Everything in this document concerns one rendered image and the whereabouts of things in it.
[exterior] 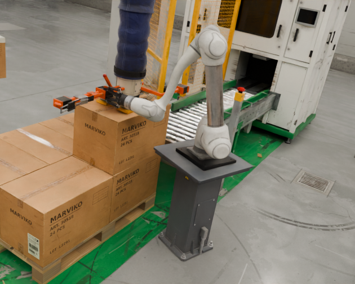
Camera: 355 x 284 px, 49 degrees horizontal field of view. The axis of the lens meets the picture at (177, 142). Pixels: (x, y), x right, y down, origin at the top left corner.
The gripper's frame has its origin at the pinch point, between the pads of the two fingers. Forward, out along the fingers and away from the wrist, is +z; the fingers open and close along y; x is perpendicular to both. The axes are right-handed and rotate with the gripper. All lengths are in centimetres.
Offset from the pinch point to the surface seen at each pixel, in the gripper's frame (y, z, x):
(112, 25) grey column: -17, 107, 131
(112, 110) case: 13.3, -2.5, 8.0
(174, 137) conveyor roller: 53, -12, 83
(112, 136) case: 24.5, -15.1, -5.2
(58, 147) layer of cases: 53, 37, -4
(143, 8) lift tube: -55, -10, 21
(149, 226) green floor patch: 108, -32, 29
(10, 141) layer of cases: 53, 66, -24
